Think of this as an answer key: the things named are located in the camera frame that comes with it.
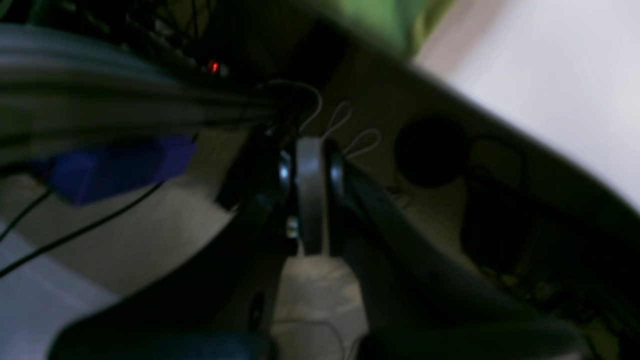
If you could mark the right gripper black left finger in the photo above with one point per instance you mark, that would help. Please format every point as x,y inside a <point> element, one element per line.
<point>219,304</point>

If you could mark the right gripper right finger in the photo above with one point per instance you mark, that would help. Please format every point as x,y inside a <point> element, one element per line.
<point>419,304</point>

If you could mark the green T-shirt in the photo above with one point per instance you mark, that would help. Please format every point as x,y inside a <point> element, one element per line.
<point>399,27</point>

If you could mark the blue plastic bin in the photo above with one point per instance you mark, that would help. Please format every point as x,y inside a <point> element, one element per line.
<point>93,174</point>

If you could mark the black power strip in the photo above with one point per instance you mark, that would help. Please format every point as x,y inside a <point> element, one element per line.
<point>167,44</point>

